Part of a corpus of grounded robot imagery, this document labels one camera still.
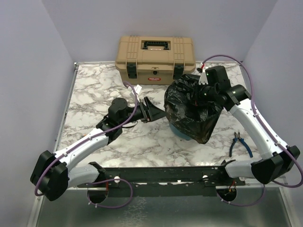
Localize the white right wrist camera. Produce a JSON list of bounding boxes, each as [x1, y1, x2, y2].
[[197, 66, 208, 85]]

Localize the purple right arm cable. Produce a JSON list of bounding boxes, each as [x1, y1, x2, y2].
[[201, 54, 303, 189]]

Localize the black front mounting rail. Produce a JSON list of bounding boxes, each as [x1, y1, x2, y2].
[[79, 162, 245, 197]]

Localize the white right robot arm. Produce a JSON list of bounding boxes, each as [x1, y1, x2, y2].
[[195, 66, 300, 185]]

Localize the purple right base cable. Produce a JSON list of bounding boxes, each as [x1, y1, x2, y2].
[[219, 184, 266, 206]]

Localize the blue-handled pliers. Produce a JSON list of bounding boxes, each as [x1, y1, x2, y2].
[[229, 131, 254, 158]]

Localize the tan plastic toolbox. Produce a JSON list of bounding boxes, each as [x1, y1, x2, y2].
[[115, 36, 196, 85]]

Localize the aluminium extrusion frame rail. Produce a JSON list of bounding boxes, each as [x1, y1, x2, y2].
[[26, 62, 79, 227]]

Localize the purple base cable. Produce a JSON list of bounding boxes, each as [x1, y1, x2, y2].
[[219, 184, 266, 206], [87, 178, 133, 209]]

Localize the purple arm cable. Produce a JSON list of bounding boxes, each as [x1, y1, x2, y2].
[[35, 81, 140, 196], [201, 54, 303, 189]]

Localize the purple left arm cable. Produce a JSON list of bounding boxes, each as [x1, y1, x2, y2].
[[35, 81, 140, 196]]

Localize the black plastic trash bag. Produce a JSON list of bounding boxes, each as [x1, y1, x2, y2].
[[164, 74, 223, 144]]

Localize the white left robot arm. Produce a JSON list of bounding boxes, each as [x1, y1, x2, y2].
[[30, 97, 166, 201]]

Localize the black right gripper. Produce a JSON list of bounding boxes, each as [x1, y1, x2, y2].
[[189, 80, 218, 105]]

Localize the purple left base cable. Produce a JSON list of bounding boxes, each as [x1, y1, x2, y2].
[[87, 178, 133, 209]]

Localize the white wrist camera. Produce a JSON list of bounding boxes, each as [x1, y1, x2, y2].
[[197, 66, 208, 85], [127, 85, 142, 100]]

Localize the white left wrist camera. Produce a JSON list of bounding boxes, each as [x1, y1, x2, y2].
[[127, 85, 142, 100]]

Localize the teal plastic trash bin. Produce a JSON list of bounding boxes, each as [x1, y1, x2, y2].
[[169, 123, 193, 141]]

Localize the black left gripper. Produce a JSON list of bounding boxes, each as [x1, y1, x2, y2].
[[119, 96, 168, 126]]

